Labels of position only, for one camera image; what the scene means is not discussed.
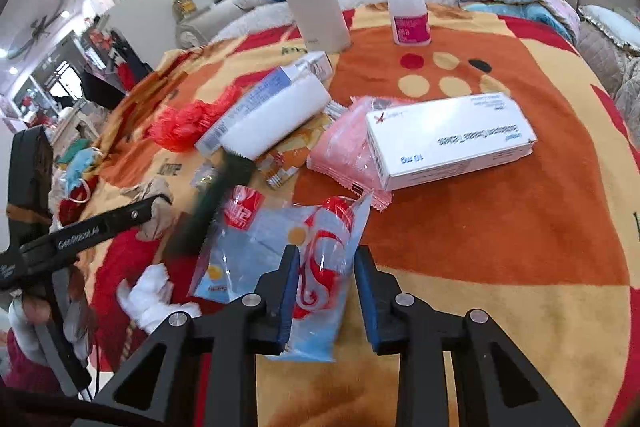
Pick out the red white wrapper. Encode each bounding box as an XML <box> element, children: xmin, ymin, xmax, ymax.
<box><xmin>220</xmin><ymin>186</ymin><xmax>265</xmax><ymax>230</ymax></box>

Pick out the small white box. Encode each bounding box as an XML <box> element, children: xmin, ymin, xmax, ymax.
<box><xmin>295</xmin><ymin>51</ymin><xmax>334</xmax><ymax>82</ymax></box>

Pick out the long white blue medicine box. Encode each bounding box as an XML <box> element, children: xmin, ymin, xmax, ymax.
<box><xmin>194</xmin><ymin>67</ymin><xmax>332</xmax><ymax>162</ymax></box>

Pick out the silver frilled cushion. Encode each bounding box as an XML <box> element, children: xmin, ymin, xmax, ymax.
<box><xmin>579</xmin><ymin>4</ymin><xmax>640</xmax><ymax>58</ymax></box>

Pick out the red mesh bag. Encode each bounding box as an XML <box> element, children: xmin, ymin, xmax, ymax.
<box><xmin>147</xmin><ymin>86</ymin><xmax>246</xmax><ymax>152</ymax></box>

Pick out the clear blue plastic wrapper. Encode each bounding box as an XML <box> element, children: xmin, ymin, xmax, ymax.
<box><xmin>190</xmin><ymin>194</ymin><xmax>373</xmax><ymax>364</ymax></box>

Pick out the pink packet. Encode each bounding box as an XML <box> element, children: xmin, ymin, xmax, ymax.
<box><xmin>306</xmin><ymin>96</ymin><xmax>393</xmax><ymax>214</ymax></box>

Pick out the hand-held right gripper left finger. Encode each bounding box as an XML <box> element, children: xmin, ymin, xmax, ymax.
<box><xmin>92</xmin><ymin>244</ymin><xmax>301</xmax><ymax>427</ymax></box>

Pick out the pink patterned cushion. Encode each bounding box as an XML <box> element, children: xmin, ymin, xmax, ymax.
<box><xmin>452</xmin><ymin>0</ymin><xmax>582</xmax><ymax>45</ymax></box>

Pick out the printed orange red blanket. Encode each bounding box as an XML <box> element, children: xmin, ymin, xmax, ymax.
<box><xmin>75</xmin><ymin>2</ymin><xmax>640</xmax><ymax>427</ymax></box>

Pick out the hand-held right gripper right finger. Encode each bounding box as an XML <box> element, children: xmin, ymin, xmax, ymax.
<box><xmin>353</xmin><ymin>245</ymin><xmax>581</xmax><ymax>427</ymax></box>

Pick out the white crumpled tissue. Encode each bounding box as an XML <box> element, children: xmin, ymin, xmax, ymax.
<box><xmin>116</xmin><ymin>263</ymin><xmax>202</xmax><ymax>335</ymax></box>

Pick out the large white medicine box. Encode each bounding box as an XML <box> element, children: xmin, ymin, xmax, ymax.
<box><xmin>365</xmin><ymin>93</ymin><xmax>538</xmax><ymax>192</ymax></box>

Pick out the orange yellow snack packet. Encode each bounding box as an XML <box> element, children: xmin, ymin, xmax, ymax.
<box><xmin>255</xmin><ymin>134</ymin><xmax>313</xmax><ymax>190</ymax></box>

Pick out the brown crumpled paper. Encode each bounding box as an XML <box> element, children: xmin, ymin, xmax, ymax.
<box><xmin>120</xmin><ymin>179</ymin><xmax>176</xmax><ymax>242</ymax></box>

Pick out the white pink-label pill bottle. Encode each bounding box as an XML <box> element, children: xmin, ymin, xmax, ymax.
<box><xmin>381</xmin><ymin>0</ymin><xmax>432</xmax><ymax>47</ymax></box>

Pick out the white thermos bottle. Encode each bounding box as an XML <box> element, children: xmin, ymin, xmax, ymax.
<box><xmin>270</xmin><ymin>0</ymin><xmax>352</xmax><ymax>54</ymax></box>

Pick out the blue face mask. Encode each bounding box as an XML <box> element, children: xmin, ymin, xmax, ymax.
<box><xmin>56</xmin><ymin>146</ymin><xmax>103</xmax><ymax>195</ymax></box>

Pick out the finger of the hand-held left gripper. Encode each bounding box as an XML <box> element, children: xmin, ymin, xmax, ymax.
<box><xmin>47</xmin><ymin>198</ymin><xmax>162</xmax><ymax>269</ymax></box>

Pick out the dark green strip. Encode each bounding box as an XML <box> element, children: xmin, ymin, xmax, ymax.
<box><xmin>165</xmin><ymin>152</ymin><xmax>253</xmax><ymax>265</ymax></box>

